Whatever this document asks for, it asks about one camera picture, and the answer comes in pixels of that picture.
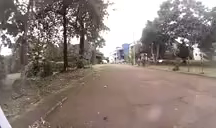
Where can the white building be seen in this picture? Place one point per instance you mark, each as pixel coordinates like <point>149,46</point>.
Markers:
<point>197,53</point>

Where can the row of trees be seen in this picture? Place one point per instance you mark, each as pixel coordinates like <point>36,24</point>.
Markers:
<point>64,36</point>

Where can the white vehicle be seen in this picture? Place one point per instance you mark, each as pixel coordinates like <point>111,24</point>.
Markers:
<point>104,61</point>

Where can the thin pole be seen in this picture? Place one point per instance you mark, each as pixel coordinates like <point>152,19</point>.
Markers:
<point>188,65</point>
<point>202,65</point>

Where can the reddish-brown paved road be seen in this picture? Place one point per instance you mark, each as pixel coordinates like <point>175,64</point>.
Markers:
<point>136,100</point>

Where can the dirt verge with leaves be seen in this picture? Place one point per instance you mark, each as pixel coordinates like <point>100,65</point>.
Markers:
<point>26,91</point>

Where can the group of trees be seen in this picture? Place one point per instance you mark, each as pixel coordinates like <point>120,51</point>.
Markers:
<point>176,30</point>

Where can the blue building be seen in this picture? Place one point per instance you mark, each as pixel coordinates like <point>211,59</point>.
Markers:
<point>124,51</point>

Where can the grass verge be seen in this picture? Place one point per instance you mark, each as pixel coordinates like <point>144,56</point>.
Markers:
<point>196,71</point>

